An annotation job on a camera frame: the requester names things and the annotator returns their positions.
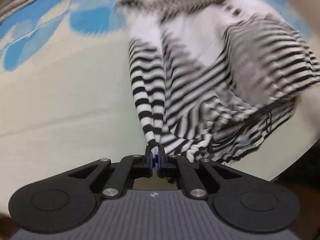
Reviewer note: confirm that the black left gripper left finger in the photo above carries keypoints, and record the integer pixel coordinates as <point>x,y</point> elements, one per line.
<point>67,200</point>

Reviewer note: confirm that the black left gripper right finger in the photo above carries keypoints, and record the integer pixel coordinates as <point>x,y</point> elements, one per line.
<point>242,201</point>

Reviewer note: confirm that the blue cream patterned bed sheet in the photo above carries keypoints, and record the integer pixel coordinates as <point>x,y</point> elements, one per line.
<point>66,97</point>

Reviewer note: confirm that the black white striped hooded garment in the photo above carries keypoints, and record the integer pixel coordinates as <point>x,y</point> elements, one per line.
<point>213,78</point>

